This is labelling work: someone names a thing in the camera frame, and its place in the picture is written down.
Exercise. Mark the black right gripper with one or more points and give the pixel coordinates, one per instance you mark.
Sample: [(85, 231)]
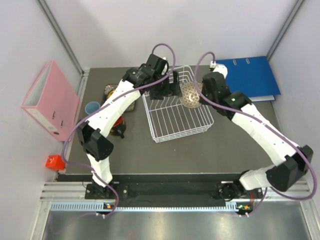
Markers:
[(204, 89)]

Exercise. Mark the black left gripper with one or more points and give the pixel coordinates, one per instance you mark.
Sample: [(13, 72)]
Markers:
[(166, 91)]

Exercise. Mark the beige patterned bowl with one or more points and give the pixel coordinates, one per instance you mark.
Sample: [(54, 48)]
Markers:
[(190, 97)]

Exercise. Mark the black floral square plate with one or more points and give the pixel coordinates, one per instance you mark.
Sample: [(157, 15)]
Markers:
[(108, 91)]

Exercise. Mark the black orange patterned mug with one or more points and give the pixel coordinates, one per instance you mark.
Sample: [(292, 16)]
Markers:
[(119, 128)]

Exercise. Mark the light blue plastic cup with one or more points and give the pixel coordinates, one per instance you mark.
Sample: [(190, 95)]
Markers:
[(91, 107)]

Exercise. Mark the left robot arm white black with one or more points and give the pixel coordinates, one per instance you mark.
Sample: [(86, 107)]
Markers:
[(94, 131)]

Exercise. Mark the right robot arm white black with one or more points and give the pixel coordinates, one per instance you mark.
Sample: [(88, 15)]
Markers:
[(289, 160)]

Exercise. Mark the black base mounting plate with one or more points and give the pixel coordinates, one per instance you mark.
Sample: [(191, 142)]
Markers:
[(214, 186)]

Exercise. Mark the red box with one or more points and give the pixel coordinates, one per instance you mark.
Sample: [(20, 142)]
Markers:
[(55, 162)]

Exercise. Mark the white wire dish rack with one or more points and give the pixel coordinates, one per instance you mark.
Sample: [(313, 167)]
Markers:
[(168, 119)]

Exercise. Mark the blue ring binder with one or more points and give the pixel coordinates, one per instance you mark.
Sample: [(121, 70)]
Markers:
[(253, 76)]

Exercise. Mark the pink ring binder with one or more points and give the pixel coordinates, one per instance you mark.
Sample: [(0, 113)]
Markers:
[(52, 102)]

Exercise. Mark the aluminium frame rail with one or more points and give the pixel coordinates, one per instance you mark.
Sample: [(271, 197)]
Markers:
[(63, 191)]

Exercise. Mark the grey slotted cable duct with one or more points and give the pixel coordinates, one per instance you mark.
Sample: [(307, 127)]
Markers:
[(81, 206)]

